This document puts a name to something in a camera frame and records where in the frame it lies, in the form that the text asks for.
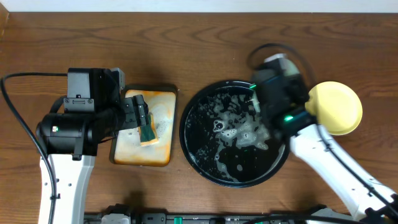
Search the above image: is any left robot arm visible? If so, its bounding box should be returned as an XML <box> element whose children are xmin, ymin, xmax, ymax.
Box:
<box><xmin>36</xmin><ymin>68</ymin><xmax>150</xmax><ymax>223</ymax></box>

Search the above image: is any round black tray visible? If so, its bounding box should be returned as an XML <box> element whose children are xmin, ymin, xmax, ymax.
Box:
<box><xmin>179</xmin><ymin>80</ymin><xmax>290</xmax><ymax>188</ymax></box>

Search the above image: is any rectangular soapy black tray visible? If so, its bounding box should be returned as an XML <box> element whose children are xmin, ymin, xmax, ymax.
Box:
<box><xmin>109</xmin><ymin>85</ymin><xmax>177</xmax><ymax>167</ymax></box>

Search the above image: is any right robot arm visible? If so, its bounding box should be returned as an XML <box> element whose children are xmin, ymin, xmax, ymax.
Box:
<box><xmin>253</xmin><ymin>73</ymin><xmax>397</xmax><ymax>223</ymax></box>

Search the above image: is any green yellow sponge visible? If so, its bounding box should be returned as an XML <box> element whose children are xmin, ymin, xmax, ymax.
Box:
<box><xmin>139</xmin><ymin>113</ymin><xmax>159</xmax><ymax>146</ymax></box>

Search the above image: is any yellow plate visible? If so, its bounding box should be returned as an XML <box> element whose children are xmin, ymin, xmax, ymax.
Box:
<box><xmin>305</xmin><ymin>81</ymin><xmax>363</xmax><ymax>136</ymax></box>

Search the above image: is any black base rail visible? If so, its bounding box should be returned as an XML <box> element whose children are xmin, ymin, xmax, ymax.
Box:
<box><xmin>83</xmin><ymin>204</ymin><xmax>364</xmax><ymax>224</ymax></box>

